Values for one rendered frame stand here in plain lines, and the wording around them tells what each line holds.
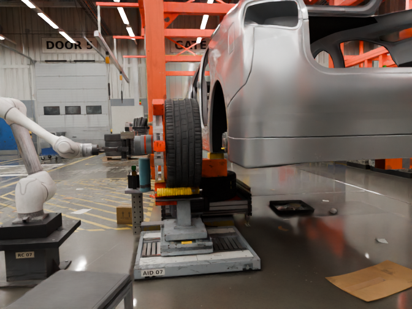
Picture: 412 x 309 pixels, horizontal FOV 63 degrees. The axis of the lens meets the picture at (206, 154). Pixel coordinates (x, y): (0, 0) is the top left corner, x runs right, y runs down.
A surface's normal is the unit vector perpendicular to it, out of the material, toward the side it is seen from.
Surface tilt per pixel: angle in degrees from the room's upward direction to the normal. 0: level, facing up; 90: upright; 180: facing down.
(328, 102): 103
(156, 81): 90
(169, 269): 90
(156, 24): 90
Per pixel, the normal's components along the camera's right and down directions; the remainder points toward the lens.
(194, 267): 0.14, 0.07
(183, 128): 0.12, -0.25
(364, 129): 0.08, 0.40
